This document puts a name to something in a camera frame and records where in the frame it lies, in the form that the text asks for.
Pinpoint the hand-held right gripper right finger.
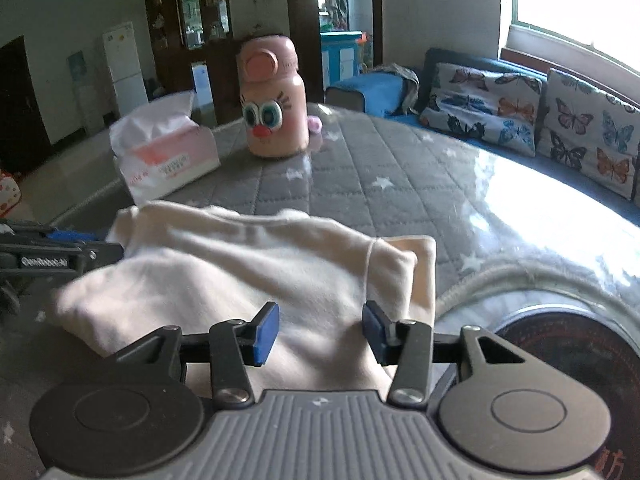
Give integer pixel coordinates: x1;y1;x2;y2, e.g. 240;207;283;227
362;301;543;408

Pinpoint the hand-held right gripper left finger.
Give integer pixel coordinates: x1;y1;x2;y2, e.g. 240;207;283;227
116;301;281;409

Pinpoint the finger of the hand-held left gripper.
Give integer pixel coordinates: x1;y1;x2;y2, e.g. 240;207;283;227
49;230;125;277

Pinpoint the cream white garment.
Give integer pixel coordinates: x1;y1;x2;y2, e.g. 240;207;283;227
55;200;439;397

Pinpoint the orange dotted white bag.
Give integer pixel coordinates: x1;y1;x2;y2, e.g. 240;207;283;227
0;174;22;222

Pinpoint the pink tissue pack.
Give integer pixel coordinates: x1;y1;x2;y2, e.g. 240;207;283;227
109;90;222;206

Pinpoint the dark wooden door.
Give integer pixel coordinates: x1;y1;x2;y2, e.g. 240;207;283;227
0;36;54;175

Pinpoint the white water dispenser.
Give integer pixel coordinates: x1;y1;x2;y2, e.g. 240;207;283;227
67;51;104;137

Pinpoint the white refrigerator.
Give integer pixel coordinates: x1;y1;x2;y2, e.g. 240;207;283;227
102;21;150;118

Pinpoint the round induction cooktop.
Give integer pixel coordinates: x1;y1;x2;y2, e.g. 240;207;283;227
434;264;640;480

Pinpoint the white floor appliance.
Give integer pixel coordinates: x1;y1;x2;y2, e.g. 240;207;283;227
191;61;212;112

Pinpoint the dark wooden display cabinet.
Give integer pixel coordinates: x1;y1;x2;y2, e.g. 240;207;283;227
144;0;242;127

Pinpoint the pink cartoon face bottle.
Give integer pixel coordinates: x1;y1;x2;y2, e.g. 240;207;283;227
236;35;309;159

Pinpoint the blue sofa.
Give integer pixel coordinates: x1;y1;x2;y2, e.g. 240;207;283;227
325;47;640;222

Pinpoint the grey white throw blanket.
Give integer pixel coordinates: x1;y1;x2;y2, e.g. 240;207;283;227
377;63;422;116

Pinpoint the butterfly print cushion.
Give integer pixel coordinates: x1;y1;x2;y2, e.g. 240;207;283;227
535;67;640;202
419;62;549;157

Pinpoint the blue cabinet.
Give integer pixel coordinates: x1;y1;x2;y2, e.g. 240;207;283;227
320;31;364;89

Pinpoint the dark wooden door frame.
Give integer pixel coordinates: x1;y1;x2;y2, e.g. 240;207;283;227
285;0;384;107

